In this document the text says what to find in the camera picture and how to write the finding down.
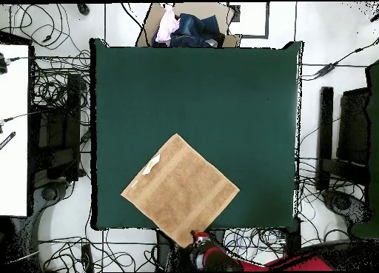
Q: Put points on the tan terry towel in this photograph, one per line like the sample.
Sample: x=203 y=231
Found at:
x=180 y=190

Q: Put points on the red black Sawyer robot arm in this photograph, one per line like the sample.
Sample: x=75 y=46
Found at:
x=219 y=259

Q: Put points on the black flat panel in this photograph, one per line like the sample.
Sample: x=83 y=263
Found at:
x=353 y=128

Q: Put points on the black box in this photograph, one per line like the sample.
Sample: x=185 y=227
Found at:
x=293 y=240

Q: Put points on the black power strip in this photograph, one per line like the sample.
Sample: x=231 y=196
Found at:
x=87 y=256

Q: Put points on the black chair base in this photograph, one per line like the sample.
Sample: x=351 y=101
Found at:
x=340 y=203

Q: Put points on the dark green table cloth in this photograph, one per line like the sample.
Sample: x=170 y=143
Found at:
x=207 y=92

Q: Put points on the grey chair base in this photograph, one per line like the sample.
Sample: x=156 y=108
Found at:
x=49 y=193

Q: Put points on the black upright bar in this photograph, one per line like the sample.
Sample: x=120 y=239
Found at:
x=325 y=131

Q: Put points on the black equipment stand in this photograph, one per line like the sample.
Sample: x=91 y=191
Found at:
x=56 y=131

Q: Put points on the white desk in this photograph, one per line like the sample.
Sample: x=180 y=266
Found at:
x=13 y=166

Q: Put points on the blue jeans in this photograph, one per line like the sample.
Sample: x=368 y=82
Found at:
x=195 y=30

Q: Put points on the dark green draped cloth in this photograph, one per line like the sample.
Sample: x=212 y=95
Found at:
x=374 y=113

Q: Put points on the pink garment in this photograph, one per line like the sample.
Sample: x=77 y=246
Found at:
x=167 y=24

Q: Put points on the black label strip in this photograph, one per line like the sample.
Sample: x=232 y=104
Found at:
x=7 y=140

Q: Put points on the brown cardboard box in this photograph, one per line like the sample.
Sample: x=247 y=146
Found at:
x=195 y=9

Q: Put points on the small black device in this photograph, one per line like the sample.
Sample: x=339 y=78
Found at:
x=83 y=9

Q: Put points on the black gadget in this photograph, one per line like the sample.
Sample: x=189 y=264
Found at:
x=2 y=65

